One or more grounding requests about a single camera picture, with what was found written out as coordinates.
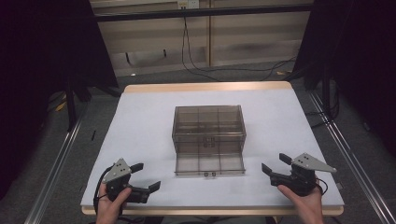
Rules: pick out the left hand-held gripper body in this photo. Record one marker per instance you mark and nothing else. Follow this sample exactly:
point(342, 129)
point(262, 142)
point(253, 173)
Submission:
point(118, 171)

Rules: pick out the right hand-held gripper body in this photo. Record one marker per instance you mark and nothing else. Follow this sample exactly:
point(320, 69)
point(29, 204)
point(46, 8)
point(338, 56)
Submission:
point(303, 180)

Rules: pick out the transparent grey drawer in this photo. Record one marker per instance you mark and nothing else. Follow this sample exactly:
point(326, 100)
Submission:
point(209, 163)

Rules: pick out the transparent grey drawer cabinet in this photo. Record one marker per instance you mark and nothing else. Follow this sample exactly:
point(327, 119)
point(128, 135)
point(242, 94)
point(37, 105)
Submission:
point(208, 121)

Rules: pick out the person's right hand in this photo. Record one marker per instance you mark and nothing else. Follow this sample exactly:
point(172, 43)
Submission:
point(308, 208)

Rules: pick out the person's left hand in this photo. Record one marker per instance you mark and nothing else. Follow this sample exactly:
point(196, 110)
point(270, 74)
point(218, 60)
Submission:
point(109, 211)

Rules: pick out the white table mat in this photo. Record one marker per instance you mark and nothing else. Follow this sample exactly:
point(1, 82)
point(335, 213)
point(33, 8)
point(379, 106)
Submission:
point(140, 124)

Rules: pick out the small black stick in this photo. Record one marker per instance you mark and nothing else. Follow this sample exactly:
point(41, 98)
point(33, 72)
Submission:
point(93, 135)

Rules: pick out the black stand leg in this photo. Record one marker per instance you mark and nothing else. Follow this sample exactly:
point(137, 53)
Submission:
point(326, 93)
point(71, 105)

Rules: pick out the yellow tape strip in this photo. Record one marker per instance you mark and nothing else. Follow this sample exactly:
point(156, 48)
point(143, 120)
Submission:
point(61, 106)

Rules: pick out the wooden table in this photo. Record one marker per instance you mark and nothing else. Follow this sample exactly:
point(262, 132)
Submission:
point(205, 86)

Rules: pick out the black curtain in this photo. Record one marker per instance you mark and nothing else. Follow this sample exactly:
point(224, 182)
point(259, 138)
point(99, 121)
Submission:
point(358, 62)
point(40, 62)

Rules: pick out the black horizontal bar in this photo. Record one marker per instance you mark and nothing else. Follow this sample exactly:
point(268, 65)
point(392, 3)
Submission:
point(199, 13)

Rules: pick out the metal floor rail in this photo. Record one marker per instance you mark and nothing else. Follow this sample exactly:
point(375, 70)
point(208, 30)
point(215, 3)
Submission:
point(59, 161)
point(351, 155)

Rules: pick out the white wall socket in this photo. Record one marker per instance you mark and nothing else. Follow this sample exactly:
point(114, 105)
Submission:
point(188, 3)

